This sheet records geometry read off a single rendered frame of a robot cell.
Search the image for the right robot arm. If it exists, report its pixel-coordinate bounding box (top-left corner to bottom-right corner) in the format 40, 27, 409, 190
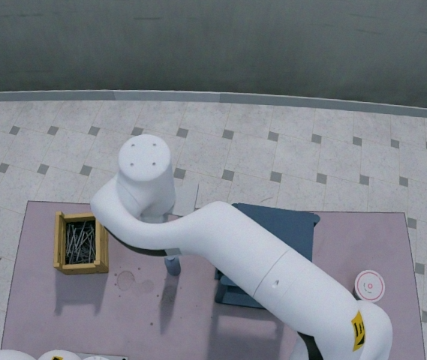
90, 134, 392, 360

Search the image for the wooden crate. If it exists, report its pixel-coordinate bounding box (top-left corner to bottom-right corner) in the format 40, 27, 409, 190
53, 211, 109, 275

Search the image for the blue-grey cylinder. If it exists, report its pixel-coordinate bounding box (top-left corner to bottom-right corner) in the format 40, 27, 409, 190
164, 256, 181, 276

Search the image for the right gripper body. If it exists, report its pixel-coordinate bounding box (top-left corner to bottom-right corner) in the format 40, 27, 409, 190
139, 213, 169, 224

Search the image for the blue shelving unit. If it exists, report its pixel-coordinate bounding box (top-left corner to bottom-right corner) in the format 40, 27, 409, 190
215, 202, 320, 310

